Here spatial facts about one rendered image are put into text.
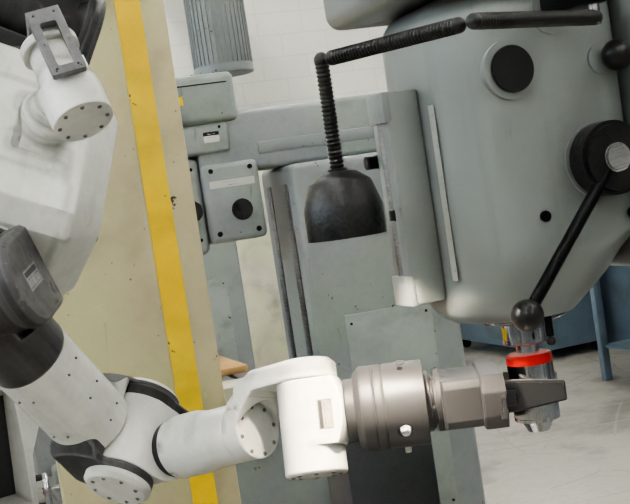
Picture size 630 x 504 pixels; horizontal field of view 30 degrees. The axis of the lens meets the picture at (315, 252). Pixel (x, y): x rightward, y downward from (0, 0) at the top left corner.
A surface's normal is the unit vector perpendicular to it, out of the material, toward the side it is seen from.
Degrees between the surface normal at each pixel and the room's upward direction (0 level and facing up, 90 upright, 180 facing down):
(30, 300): 75
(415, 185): 90
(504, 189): 90
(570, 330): 90
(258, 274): 90
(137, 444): 63
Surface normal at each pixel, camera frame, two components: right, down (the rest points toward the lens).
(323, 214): -0.47, 0.11
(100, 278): 0.33, 0.00
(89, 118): 0.43, 0.82
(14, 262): 0.91, -0.40
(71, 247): 0.66, 0.70
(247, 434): 0.73, -0.26
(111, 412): 0.91, -0.06
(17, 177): 0.43, -0.56
